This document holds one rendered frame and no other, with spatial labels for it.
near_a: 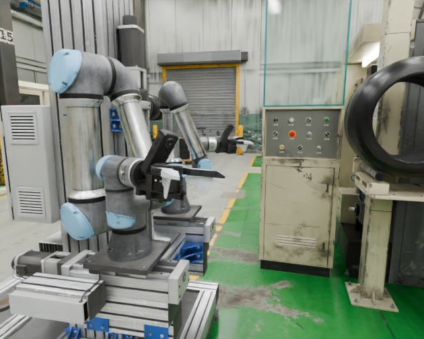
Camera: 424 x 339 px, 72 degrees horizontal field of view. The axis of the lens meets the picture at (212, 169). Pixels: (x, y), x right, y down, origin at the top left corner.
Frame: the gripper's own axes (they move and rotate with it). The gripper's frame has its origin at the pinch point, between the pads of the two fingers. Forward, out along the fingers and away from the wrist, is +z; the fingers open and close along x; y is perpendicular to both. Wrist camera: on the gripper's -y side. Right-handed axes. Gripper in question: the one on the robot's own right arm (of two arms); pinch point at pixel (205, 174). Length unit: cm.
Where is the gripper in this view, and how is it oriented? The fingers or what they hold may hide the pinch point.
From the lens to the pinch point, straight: 60.3
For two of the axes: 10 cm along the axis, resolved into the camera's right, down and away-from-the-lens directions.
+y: -0.8, 9.9, 0.6
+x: -6.0, 0.0, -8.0
